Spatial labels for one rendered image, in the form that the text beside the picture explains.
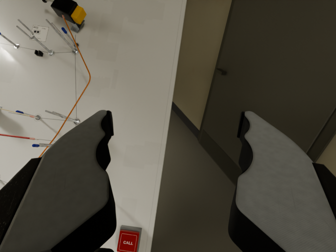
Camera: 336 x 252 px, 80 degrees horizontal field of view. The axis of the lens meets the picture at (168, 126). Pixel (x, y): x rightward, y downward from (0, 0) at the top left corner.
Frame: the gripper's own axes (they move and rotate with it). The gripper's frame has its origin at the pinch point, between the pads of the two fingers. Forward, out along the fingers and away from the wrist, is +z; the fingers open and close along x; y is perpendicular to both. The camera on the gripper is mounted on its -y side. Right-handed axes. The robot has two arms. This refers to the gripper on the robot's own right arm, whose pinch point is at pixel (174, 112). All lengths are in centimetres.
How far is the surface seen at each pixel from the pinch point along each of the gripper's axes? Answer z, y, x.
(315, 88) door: 121, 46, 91
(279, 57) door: 152, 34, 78
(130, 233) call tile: 17.9, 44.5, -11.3
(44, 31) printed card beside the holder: 55, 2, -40
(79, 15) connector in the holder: 50, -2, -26
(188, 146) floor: 203, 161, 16
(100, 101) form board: 42, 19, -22
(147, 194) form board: 26.4, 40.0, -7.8
